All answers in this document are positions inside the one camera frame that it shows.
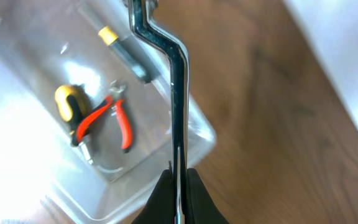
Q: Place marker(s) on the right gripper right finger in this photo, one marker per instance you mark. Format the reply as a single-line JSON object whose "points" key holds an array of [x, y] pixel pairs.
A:
{"points": [[200, 208]]}

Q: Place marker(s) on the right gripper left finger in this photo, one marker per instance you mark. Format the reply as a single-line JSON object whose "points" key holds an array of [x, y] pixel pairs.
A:
{"points": [[160, 207]]}

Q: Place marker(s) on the red handled pliers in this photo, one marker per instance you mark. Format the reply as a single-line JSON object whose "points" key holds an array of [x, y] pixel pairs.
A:
{"points": [[110, 115]]}

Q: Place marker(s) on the stubby yellow black screwdriver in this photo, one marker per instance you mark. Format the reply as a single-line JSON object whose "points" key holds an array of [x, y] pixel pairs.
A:
{"points": [[73, 106]]}

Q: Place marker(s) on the thin yellow black screwdriver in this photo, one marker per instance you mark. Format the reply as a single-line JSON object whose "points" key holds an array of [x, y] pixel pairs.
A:
{"points": [[114, 43]]}

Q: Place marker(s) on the clear plastic container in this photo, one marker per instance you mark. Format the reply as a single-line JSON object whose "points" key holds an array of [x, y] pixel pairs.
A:
{"points": [[46, 44]]}

